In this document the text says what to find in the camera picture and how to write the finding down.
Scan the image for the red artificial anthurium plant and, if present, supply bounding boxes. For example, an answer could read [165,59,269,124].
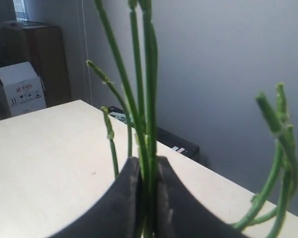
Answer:
[86,0,298,238]

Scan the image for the brown cardboard box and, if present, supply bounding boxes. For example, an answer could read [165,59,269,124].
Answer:
[0,21,72,107]

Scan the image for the black flat device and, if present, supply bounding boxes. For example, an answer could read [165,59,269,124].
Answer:
[108,106,200,162]

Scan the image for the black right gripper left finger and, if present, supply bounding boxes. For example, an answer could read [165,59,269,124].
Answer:
[52,157,142,238]

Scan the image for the white printed carton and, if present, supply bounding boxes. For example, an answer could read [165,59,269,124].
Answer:
[0,61,46,118]

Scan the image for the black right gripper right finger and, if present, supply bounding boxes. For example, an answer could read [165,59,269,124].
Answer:
[155,156,247,238]

